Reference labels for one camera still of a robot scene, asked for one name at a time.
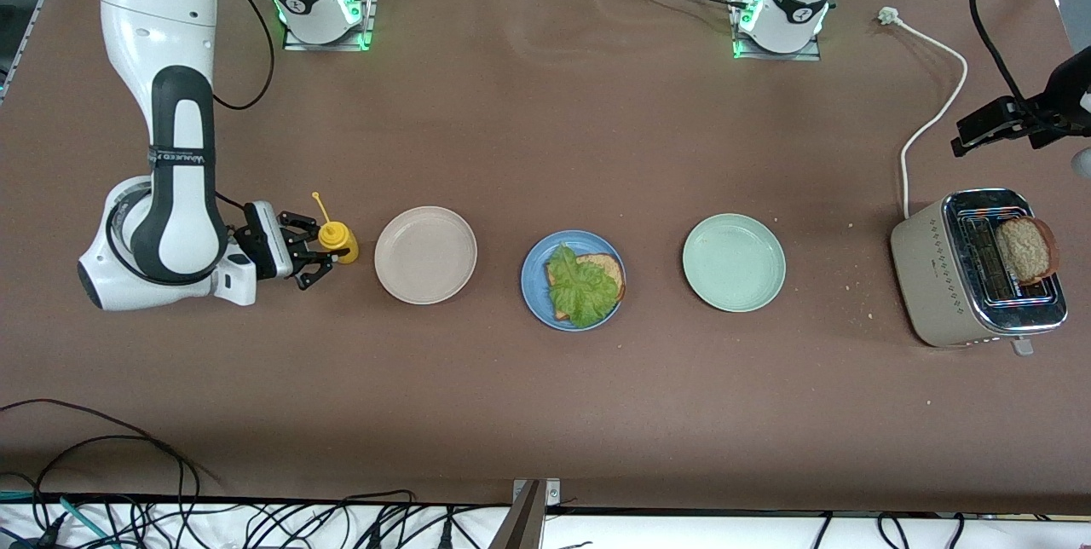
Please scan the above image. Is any yellow mustard squeeze bottle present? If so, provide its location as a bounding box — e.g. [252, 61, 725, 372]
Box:
[311, 191, 360, 265]

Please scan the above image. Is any brown toasted bread slice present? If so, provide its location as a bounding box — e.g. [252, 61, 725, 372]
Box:
[545, 253, 627, 321]
[994, 216, 1061, 286]

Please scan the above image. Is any green lettuce leaf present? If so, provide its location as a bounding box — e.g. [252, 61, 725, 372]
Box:
[546, 244, 621, 329]

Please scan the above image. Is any beige round plate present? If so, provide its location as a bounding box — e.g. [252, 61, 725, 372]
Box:
[374, 205, 479, 306]

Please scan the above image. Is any blue round plate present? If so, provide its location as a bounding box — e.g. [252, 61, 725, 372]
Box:
[521, 229, 627, 332]

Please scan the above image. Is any pale green round plate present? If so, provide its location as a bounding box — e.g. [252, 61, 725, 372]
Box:
[682, 213, 787, 314]

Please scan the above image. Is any beige and chrome toaster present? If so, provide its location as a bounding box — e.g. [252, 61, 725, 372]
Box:
[889, 188, 1069, 357]

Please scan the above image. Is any white toaster power cable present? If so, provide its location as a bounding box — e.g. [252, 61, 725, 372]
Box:
[877, 7, 970, 220]

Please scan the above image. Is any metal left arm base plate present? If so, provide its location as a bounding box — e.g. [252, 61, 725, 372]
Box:
[729, 0, 824, 62]

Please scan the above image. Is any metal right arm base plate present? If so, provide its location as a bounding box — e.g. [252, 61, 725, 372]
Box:
[281, 0, 381, 52]

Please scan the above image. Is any black looping floor cable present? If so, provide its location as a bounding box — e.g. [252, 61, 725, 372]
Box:
[32, 436, 187, 533]
[0, 399, 202, 524]

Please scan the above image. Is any perforated aluminium frame rail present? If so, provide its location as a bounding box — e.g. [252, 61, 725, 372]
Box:
[0, 5, 43, 100]

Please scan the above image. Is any silver metal bracket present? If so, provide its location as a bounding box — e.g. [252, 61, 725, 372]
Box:
[511, 478, 563, 506]

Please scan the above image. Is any grey aluminium profile post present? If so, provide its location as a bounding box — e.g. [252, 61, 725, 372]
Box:
[488, 481, 547, 549]

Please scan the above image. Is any teal cable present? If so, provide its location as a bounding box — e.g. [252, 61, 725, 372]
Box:
[58, 495, 123, 549]

